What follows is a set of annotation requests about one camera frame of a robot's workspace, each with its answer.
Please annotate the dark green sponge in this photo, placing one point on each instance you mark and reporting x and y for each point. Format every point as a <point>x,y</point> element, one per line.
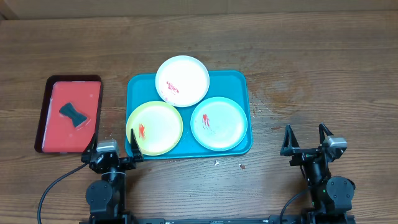
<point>69,111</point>

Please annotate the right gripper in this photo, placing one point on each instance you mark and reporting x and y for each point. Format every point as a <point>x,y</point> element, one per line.
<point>291,147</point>

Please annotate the light blue plate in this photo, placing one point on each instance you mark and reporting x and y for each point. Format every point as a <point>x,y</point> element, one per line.
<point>219,123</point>

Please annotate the white plate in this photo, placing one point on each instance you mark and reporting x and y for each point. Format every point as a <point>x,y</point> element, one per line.
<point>182,81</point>

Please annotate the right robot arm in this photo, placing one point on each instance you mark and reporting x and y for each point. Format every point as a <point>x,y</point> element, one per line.
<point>331,195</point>

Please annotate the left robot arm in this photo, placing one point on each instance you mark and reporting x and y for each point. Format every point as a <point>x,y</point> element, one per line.
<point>107,197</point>

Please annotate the yellow-green plate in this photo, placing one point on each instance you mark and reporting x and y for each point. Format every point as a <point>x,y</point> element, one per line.
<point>155,126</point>

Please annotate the dark red tray with water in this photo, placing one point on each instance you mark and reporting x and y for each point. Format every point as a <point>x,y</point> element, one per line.
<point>55,132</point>

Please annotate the teal plastic tray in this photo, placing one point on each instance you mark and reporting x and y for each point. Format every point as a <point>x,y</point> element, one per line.
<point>225,83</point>

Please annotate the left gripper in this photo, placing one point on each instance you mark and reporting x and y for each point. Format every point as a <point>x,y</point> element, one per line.
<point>127,162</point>

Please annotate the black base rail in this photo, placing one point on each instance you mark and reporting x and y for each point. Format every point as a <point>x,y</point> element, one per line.
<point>273,219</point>

